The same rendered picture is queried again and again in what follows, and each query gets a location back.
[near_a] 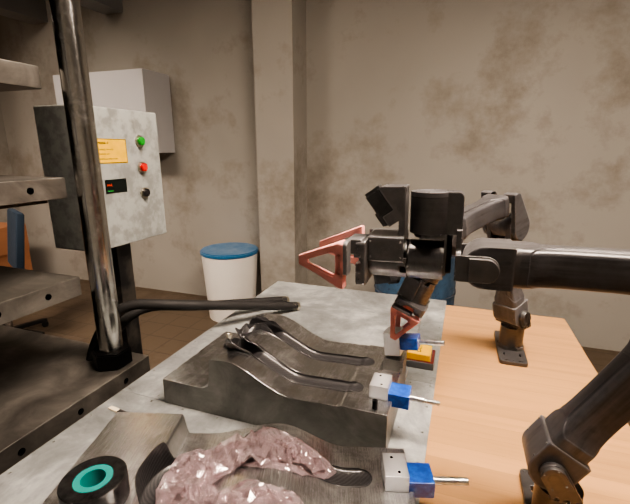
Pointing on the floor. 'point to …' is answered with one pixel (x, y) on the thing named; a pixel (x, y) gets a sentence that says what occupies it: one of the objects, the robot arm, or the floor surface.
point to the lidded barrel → (229, 273)
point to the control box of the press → (134, 227)
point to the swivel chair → (18, 253)
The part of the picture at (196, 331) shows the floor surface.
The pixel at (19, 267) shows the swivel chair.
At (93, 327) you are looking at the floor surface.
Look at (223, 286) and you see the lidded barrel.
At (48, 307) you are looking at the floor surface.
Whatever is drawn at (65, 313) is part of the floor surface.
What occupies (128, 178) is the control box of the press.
